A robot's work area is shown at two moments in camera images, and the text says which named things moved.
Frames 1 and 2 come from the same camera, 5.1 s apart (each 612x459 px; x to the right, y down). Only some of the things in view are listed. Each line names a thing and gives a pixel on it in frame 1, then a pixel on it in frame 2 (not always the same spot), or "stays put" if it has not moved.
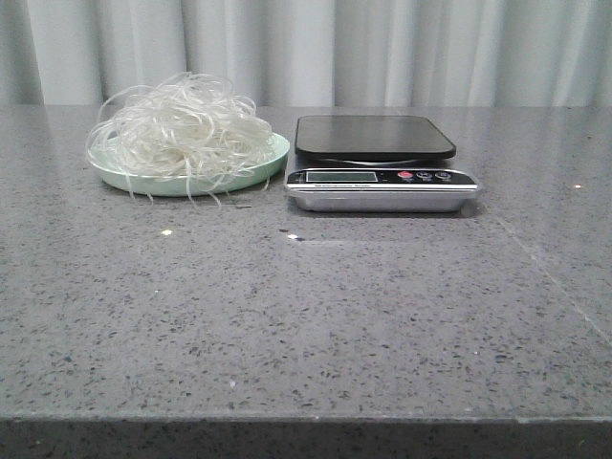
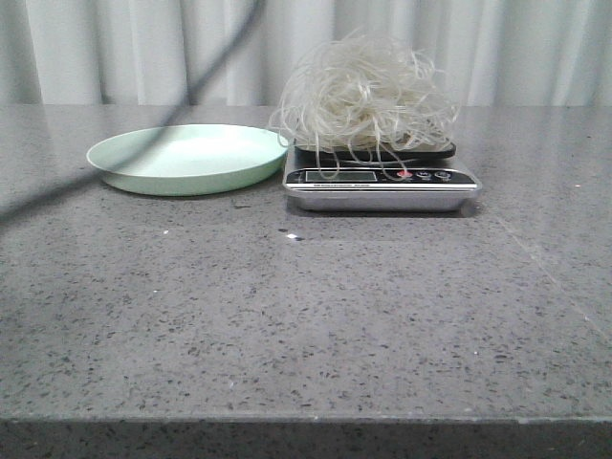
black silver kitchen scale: (377, 163) stays put
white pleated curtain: (314, 53) stays put
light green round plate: (175, 168) stays put
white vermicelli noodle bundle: (190, 134) -> (363, 94)
